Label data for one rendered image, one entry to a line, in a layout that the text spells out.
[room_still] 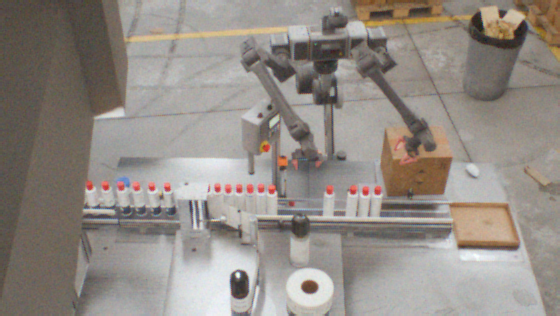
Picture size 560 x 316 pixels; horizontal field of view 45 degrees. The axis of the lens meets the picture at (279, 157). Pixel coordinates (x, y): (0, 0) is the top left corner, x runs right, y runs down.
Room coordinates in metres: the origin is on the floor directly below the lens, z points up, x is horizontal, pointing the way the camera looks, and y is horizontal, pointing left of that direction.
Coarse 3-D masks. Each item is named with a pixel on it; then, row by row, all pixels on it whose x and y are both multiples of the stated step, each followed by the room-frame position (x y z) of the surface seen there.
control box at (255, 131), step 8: (264, 104) 2.43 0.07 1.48; (248, 112) 2.38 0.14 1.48; (256, 112) 2.38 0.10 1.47; (264, 112) 2.38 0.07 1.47; (272, 112) 2.38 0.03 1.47; (248, 120) 2.32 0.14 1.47; (256, 120) 2.32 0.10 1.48; (264, 120) 2.33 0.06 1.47; (248, 128) 2.32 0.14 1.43; (256, 128) 2.29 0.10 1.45; (264, 128) 2.32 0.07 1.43; (248, 136) 2.32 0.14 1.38; (256, 136) 2.29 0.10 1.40; (264, 136) 2.32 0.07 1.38; (272, 136) 2.37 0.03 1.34; (248, 144) 2.32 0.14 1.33; (256, 144) 2.30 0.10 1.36; (256, 152) 2.30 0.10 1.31
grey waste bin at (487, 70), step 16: (480, 48) 4.39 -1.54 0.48; (496, 48) 4.32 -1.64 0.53; (480, 64) 4.38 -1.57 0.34; (496, 64) 4.33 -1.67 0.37; (512, 64) 4.37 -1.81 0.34; (464, 80) 4.51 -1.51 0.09; (480, 80) 4.37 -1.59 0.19; (496, 80) 4.34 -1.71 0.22; (480, 96) 4.36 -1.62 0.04; (496, 96) 4.36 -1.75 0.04
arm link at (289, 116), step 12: (240, 60) 2.50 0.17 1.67; (264, 60) 2.47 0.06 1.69; (264, 72) 2.44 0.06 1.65; (264, 84) 2.41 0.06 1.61; (276, 84) 2.44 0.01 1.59; (276, 96) 2.37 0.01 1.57; (288, 108) 2.34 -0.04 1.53; (288, 120) 2.30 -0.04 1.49; (300, 120) 2.31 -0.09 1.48; (300, 132) 2.27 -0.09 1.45
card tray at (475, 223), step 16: (464, 208) 2.39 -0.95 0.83; (480, 208) 2.39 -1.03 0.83; (496, 208) 2.39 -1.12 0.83; (464, 224) 2.28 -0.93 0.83; (480, 224) 2.28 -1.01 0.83; (496, 224) 2.28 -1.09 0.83; (512, 224) 2.27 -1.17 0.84; (464, 240) 2.15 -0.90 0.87; (480, 240) 2.14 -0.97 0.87; (496, 240) 2.17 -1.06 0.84; (512, 240) 2.17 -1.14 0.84
